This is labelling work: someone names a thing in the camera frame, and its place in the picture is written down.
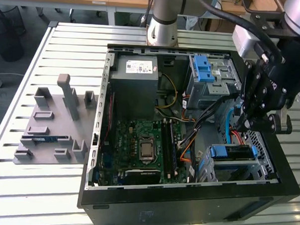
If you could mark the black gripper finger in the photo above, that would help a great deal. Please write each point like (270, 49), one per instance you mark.
(272, 123)
(251, 89)

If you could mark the hard disk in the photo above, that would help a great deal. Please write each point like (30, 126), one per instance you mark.
(220, 152)

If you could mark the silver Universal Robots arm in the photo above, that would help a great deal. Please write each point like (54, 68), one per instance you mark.
(163, 36)

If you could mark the metal disk bay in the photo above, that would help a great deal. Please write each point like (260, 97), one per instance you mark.
(237, 163)

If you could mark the metal drive cage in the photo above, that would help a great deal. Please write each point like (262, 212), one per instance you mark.
(215, 90)

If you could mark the blue drive latch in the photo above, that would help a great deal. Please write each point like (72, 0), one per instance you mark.
(202, 70)

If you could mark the brown cardboard box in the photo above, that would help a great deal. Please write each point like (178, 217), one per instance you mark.
(216, 25)

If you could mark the installed RAM stick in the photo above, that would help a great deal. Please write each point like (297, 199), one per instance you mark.
(173, 153)

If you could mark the CPU socket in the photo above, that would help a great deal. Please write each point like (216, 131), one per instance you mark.
(148, 138)

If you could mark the grey power supply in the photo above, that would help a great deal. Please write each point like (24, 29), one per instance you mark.
(133, 92)

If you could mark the silver CPU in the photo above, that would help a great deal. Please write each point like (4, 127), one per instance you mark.
(147, 151)

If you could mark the green motherboard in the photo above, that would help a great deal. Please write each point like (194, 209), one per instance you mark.
(128, 141)

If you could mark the black graphics card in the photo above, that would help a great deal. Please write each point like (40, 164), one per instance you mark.
(142, 175)

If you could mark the black PC case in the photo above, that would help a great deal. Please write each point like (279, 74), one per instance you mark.
(160, 207)

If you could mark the grey parts rack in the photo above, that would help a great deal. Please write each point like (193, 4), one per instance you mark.
(57, 128)

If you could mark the spare RAM stick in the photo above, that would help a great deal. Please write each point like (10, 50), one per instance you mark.
(45, 138)

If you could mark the black mesh waste bin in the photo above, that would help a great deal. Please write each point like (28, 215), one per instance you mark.
(9, 36)

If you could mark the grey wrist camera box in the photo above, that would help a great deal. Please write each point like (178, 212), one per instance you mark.
(245, 42)

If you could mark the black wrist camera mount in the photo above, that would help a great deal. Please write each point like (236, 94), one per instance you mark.
(280, 29)

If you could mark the wooden desk white frame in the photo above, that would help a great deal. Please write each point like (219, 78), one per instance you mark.
(57, 0)
(130, 3)

